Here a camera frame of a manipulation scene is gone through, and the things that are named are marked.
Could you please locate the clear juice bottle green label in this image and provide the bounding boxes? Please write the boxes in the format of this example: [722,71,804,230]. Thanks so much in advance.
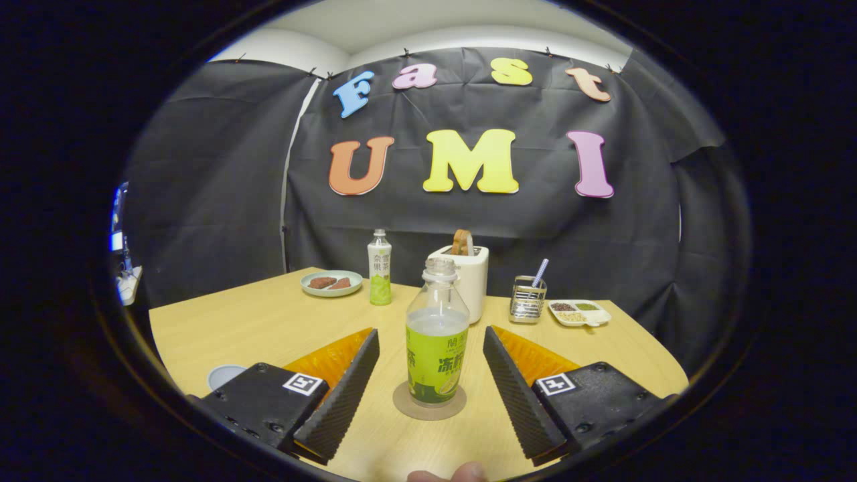
[406,257,471,408]

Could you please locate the small pale green plate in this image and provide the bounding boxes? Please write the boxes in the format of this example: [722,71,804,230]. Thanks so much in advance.
[301,270,364,299]

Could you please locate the capped white green bottle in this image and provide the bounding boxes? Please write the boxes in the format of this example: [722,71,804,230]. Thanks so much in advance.
[368,229,393,307]

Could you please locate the round brown coaster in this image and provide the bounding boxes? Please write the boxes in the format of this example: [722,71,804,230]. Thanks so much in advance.
[392,380,467,421]

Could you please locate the blue white equipment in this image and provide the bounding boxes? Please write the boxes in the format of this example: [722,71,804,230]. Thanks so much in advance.
[110,182,144,307]

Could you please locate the white cup with handle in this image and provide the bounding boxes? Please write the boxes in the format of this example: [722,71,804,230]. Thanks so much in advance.
[207,364,249,392]

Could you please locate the wooden table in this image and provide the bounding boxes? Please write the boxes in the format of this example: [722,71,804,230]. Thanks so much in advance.
[149,266,690,482]

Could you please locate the white divided dish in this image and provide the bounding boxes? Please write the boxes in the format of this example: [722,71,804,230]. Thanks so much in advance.
[548,299,612,329]

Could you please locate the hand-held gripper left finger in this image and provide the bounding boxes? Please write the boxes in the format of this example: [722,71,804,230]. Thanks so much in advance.
[198,328,381,466]

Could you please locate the metal wire utensil holder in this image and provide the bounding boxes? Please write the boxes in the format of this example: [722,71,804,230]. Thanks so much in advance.
[510,275,548,325]

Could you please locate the white toaster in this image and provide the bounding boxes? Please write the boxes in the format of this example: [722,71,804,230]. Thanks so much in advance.
[428,244,490,325]

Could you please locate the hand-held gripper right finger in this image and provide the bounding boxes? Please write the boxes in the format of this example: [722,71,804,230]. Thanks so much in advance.
[483,325,672,467]

